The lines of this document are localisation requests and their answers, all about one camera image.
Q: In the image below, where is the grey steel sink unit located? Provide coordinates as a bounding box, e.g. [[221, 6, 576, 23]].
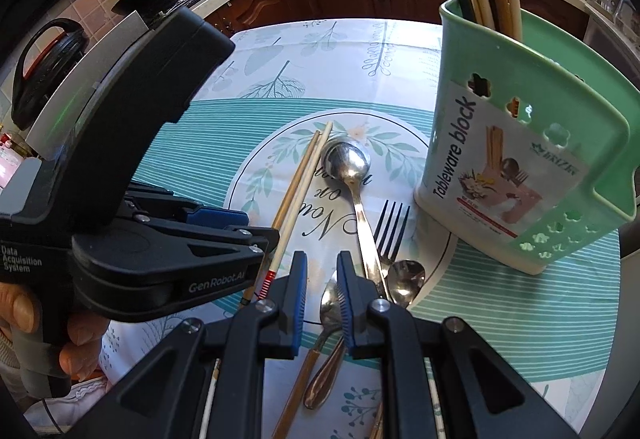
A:
[[585, 9, 640, 75]]

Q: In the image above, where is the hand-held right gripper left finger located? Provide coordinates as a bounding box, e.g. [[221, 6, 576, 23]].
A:
[[45, 250, 308, 439]]

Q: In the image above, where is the cream chopstick red striped end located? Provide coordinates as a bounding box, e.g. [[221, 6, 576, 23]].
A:
[[257, 121, 333, 301]]

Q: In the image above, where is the large steel spoon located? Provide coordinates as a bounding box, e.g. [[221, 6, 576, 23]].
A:
[[321, 139, 388, 300]]

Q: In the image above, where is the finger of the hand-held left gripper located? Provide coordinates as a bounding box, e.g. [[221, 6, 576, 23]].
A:
[[125, 214, 281, 263], [125, 183, 251, 229]]

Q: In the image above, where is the green utensil holder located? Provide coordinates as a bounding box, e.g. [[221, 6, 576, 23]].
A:
[[412, 0, 640, 276]]

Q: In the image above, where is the printed teal tablecloth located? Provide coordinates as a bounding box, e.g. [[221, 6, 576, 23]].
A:
[[97, 16, 623, 439]]

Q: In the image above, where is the tan chopstick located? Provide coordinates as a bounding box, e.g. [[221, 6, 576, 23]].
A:
[[241, 131, 322, 309]]

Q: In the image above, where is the wooden handled steel spoon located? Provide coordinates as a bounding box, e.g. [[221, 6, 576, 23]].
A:
[[271, 269, 346, 439]]

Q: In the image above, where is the person's left hand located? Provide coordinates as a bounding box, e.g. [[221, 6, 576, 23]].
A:
[[0, 282, 109, 378]]

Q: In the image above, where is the white lace cloth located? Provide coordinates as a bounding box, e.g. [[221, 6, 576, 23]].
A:
[[25, 376, 108, 425]]

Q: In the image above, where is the steel faucet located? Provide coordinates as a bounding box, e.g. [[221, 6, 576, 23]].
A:
[[602, 0, 633, 25]]

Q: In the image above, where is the small steel spoon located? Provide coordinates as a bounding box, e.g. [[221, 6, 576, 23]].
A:
[[303, 260, 426, 411]]

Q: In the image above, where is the steel fork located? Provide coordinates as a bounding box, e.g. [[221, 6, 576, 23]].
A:
[[374, 200, 411, 292]]

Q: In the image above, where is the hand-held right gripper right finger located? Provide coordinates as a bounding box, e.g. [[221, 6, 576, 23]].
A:
[[336, 250, 581, 439]]

